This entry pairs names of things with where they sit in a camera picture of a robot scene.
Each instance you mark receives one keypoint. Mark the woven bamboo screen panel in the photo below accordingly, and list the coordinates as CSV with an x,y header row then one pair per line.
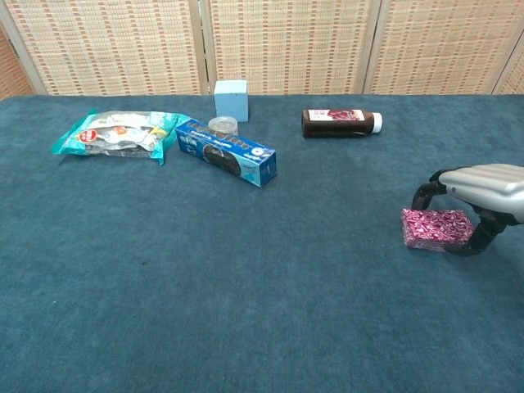
x,y
10,73
516,79
110,45
290,45
438,45

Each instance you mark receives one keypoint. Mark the blue cookie box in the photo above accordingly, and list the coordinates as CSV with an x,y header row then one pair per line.
x,y
225,153

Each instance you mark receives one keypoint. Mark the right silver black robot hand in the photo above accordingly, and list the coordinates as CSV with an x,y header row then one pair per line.
x,y
487,184

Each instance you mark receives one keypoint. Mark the pink patterned packet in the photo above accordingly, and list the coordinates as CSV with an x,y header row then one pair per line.
x,y
434,227

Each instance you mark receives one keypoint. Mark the blue felt table cover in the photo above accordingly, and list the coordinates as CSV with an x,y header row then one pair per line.
x,y
204,266

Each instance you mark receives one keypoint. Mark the teal clear snack bag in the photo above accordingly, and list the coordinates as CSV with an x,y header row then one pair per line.
x,y
118,137

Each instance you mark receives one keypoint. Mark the clear round plastic jar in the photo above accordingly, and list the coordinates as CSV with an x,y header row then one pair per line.
x,y
223,124

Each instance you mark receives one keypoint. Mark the light blue cube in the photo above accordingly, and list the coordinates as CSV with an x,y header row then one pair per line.
x,y
231,100

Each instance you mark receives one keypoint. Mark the brown bottle white cap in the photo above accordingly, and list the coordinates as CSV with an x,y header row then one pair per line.
x,y
335,125

